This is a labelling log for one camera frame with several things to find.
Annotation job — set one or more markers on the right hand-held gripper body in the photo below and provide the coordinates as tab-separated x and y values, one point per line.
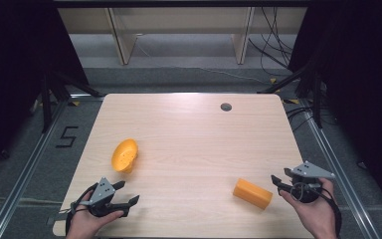
306	186

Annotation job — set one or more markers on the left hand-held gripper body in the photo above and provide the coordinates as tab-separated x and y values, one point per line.
102	194

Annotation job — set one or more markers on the orange cheese block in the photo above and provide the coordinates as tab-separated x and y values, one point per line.
252	193

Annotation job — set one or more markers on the orange plastic bowl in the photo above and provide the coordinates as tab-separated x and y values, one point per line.
124	155

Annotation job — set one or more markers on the person's right hand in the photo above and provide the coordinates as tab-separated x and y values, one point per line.
313	215

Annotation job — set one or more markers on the person's left hand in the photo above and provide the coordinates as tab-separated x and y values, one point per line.
86	224

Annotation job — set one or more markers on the black metal stand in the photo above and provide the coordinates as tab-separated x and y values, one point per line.
317	103
45	106

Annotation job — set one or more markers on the grey round table grommet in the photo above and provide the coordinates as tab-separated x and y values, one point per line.
226	107

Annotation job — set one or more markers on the dark curtain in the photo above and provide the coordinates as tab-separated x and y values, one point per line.
16	66
361	83

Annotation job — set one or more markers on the beige wooden desk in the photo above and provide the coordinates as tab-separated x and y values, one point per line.
179	20

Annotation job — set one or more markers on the aluminium floor rail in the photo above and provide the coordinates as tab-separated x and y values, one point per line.
341	181
20	181

